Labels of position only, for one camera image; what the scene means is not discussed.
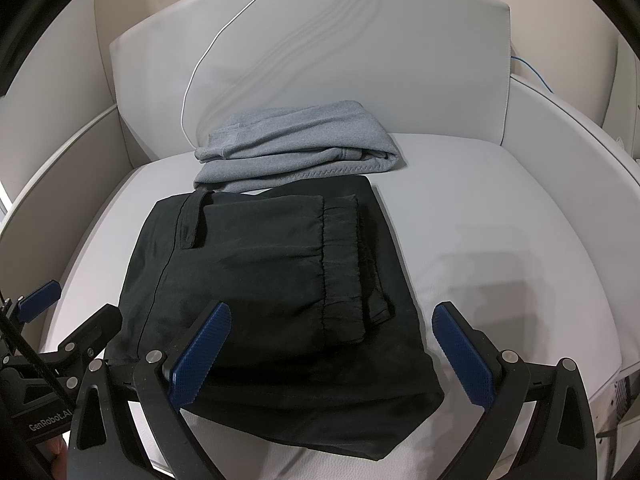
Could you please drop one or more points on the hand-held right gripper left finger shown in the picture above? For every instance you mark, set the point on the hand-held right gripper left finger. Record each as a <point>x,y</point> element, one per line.
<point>200,355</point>

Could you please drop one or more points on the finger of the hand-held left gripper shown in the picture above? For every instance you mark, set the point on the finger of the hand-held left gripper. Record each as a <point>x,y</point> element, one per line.
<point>97,327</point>
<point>42,297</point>

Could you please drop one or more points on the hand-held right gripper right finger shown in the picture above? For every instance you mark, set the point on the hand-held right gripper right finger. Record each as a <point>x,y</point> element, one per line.
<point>462,355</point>

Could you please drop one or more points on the black pants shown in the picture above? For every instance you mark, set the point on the black pants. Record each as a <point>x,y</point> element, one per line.
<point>260,270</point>

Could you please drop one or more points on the grey folded pants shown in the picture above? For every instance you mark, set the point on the grey folded pants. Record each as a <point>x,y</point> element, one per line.
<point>300,145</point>

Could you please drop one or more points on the person's left hand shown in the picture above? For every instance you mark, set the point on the person's left hand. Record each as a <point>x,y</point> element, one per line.
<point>57,457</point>

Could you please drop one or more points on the white armchair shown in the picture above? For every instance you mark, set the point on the white armchair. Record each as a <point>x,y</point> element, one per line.
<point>500,210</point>

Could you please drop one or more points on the white back cushion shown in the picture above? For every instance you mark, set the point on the white back cushion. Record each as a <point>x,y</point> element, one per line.
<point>350,50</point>

